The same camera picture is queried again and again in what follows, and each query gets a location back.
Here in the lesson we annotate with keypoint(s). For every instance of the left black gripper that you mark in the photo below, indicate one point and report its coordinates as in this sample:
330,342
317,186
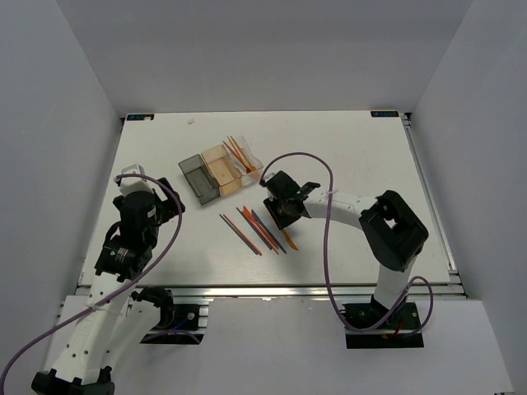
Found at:
170,206

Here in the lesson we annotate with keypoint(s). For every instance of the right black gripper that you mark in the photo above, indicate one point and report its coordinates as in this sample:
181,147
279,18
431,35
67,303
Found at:
281,222

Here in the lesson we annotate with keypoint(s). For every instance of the orange plastic knife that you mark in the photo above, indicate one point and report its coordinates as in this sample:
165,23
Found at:
289,240

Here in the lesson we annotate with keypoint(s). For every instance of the orange yellow fork bottom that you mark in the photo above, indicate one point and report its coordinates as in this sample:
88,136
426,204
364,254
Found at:
241,153

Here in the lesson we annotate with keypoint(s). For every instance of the red plastic fork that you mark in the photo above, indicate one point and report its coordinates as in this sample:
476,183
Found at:
233,152

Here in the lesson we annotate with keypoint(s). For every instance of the red chopstick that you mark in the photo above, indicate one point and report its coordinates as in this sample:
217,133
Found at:
248,237

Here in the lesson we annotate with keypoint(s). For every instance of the orange plastic fork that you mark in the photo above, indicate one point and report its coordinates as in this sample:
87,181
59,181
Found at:
237,152

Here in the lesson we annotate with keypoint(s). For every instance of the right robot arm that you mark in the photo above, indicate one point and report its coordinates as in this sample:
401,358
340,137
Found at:
393,231

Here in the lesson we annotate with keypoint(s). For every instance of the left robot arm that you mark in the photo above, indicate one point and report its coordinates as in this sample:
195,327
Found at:
116,316

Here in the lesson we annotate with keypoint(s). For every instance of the blue plastic knife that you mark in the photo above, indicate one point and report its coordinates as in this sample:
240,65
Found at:
273,238

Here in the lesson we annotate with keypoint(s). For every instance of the red plastic knife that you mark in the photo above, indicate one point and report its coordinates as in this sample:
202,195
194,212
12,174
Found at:
260,227

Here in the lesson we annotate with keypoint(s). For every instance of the clear transparent container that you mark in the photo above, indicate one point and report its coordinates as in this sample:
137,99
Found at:
254,176

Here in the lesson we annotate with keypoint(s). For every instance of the orange transparent container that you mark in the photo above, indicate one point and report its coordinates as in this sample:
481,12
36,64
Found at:
222,170

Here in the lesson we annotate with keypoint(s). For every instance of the grey transparent container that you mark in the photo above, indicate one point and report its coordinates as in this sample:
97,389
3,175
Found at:
199,178

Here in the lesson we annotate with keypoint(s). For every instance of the left blue table label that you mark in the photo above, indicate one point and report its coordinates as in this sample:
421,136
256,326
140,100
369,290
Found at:
140,117

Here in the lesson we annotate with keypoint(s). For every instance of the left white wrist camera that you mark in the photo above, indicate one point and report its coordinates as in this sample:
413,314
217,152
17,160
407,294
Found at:
132,181

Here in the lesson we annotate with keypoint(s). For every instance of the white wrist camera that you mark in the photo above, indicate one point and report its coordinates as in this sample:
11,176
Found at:
132,181
263,183

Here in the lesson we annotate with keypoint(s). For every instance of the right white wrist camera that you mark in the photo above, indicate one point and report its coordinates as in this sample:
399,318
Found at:
263,183

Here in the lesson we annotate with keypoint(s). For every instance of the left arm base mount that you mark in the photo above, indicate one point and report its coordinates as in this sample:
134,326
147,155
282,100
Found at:
178,324

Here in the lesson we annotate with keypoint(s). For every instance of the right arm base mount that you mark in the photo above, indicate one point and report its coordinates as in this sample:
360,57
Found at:
395,333

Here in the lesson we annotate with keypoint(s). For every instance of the aluminium front rail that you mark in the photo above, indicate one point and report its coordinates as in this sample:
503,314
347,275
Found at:
210,292

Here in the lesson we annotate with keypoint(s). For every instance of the aluminium rail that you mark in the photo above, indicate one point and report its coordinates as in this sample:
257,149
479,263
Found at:
455,278
210,292

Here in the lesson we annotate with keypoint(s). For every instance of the aluminium right rail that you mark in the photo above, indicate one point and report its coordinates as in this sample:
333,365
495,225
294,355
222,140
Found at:
455,278

